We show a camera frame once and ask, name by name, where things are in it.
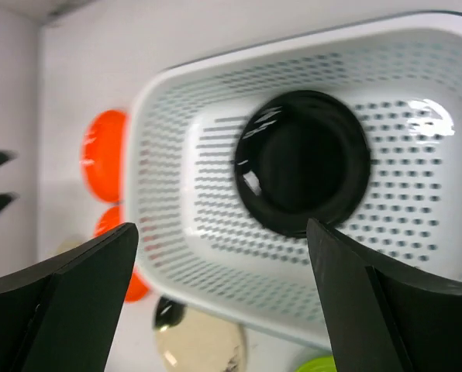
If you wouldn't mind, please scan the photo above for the white perforated plastic bin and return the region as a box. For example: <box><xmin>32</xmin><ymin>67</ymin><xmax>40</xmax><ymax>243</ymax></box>
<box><xmin>124</xmin><ymin>12</ymin><xmax>462</xmax><ymax>348</ymax></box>

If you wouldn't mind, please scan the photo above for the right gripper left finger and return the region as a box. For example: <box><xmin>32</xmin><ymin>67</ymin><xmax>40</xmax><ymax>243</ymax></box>
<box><xmin>0</xmin><ymin>222</ymin><xmax>139</xmax><ymax>371</ymax></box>

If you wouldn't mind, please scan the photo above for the green plate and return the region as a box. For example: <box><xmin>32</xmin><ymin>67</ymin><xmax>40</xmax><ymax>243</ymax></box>
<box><xmin>295</xmin><ymin>356</ymin><xmax>337</xmax><ymax>372</ymax></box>

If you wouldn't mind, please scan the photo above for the orange plate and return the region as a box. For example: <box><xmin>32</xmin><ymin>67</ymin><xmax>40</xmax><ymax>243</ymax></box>
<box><xmin>94</xmin><ymin>205</ymin><xmax>150</xmax><ymax>303</ymax></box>
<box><xmin>80</xmin><ymin>109</ymin><xmax>128</xmax><ymax>204</ymax></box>

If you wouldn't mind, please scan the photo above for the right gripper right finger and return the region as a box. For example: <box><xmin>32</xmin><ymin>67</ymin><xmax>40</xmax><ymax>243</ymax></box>
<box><xmin>306</xmin><ymin>219</ymin><xmax>462</xmax><ymax>371</ymax></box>

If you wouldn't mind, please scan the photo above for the beige plate with black mark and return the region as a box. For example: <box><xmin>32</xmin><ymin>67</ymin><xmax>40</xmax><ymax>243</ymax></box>
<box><xmin>153</xmin><ymin>297</ymin><xmax>247</xmax><ymax>372</ymax></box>

